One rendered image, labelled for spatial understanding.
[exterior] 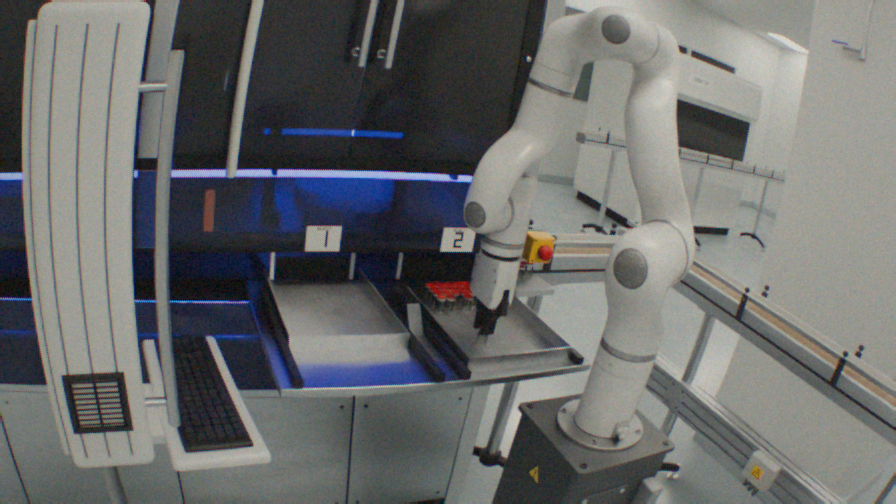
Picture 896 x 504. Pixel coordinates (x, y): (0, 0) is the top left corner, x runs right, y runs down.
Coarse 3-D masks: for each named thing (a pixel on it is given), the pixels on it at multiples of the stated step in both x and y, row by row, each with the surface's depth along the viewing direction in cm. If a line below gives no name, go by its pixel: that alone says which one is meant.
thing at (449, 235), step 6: (444, 228) 157; (450, 228) 157; (456, 228) 158; (462, 228) 159; (468, 228) 159; (444, 234) 157; (450, 234) 158; (468, 234) 160; (474, 234) 161; (444, 240) 158; (450, 240) 159; (468, 240) 161; (444, 246) 159; (450, 246) 159; (462, 246) 161; (468, 246) 161
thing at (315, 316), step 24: (288, 288) 149; (312, 288) 151; (336, 288) 154; (360, 288) 157; (288, 312) 137; (312, 312) 140; (336, 312) 142; (360, 312) 145; (384, 312) 144; (288, 336) 122; (312, 336) 123; (336, 336) 125; (360, 336) 128; (384, 336) 130; (408, 336) 132
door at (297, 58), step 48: (192, 0) 110; (240, 0) 115; (288, 0) 119; (336, 0) 124; (192, 48) 114; (240, 48) 119; (288, 48) 124; (336, 48) 129; (192, 96) 119; (288, 96) 129; (336, 96) 134; (192, 144) 123; (240, 144) 128; (288, 144) 133; (336, 144) 138
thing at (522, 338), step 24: (408, 288) 154; (432, 312) 151; (456, 312) 154; (528, 312) 154; (456, 336) 142; (504, 336) 145; (528, 336) 147; (552, 336) 145; (480, 360) 128; (504, 360) 130; (528, 360) 133; (552, 360) 136
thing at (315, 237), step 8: (312, 232) 143; (320, 232) 144; (328, 232) 145; (336, 232) 145; (312, 240) 144; (320, 240) 144; (328, 240) 145; (336, 240) 146; (312, 248) 144; (320, 248) 145; (328, 248) 146; (336, 248) 147
